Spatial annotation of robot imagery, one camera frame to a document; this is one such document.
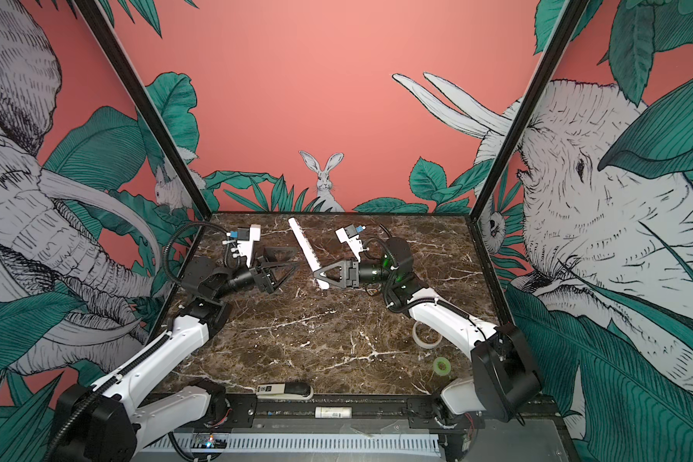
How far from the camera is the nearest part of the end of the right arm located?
0.62 m

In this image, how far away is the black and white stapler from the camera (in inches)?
29.5

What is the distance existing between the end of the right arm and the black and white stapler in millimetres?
328
